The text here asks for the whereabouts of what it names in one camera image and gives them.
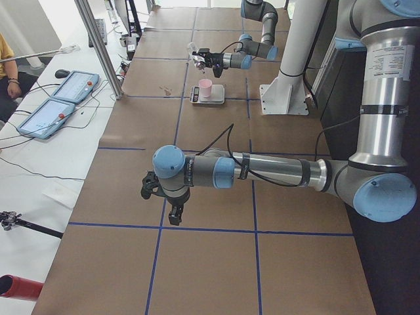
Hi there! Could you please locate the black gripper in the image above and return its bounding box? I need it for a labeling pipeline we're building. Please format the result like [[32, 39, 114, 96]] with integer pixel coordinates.
[[162, 186, 190, 226], [192, 49, 224, 71]]

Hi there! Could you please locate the glass sauce bottle metal spout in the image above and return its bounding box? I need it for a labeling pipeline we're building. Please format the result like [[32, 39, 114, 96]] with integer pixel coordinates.
[[187, 42, 205, 70]]

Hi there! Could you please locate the pink paper cup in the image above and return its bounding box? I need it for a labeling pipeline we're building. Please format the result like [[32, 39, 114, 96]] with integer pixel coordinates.
[[198, 79, 213, 98]]

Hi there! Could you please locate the digital kitchen scale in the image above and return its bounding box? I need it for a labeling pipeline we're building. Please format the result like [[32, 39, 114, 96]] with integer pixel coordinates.
[[190, 83, 226, 106]]

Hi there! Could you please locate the black monitor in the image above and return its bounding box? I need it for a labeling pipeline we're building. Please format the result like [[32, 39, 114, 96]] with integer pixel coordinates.
[[114, 0, 142, 37]]

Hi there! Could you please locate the black keyboard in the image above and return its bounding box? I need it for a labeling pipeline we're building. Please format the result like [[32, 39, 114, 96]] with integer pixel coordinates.
[[88, 18, 108, 48]]

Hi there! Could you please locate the far blue teach pendant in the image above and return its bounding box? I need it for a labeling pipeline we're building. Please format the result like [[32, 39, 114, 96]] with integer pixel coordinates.
[[51, 70, 100, 104]]

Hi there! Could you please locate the blue teach pendant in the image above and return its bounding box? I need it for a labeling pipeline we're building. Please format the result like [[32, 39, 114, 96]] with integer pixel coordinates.
[[51, 70, 100, 104], [16, 98, 75, 139]]

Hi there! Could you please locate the black computer mouse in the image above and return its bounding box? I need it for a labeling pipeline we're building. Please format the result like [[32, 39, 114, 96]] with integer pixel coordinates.
[[54, 69, 71, 79]]

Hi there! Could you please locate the near blue teach pendant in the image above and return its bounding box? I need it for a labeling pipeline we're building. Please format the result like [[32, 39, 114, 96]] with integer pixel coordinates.
[[16, 98, 75, 139]]

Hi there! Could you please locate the black tripod pole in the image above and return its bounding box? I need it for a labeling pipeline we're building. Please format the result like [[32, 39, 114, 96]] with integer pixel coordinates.
[[1, 211, 64, 239]]

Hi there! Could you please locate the red cylinder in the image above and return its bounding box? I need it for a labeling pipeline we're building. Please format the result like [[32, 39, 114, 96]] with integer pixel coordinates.
[[1, 275, 43, 301]]

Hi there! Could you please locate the person in yellow shirt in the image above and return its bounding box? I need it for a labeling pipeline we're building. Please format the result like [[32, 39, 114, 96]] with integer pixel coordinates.
[[0, 31, 30, 122]]

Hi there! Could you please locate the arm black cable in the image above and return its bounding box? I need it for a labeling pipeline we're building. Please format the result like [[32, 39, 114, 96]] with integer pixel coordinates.
[[219, 40, 247, 55], [195, 123, 362, 188]]

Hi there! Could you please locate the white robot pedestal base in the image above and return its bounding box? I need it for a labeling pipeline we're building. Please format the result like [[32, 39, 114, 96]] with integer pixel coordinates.
[[260, 0, 327, 116]]

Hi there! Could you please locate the aluminium frame post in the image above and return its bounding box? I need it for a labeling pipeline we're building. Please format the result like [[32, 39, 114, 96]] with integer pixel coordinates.
[[74, 0, 123, 100]]

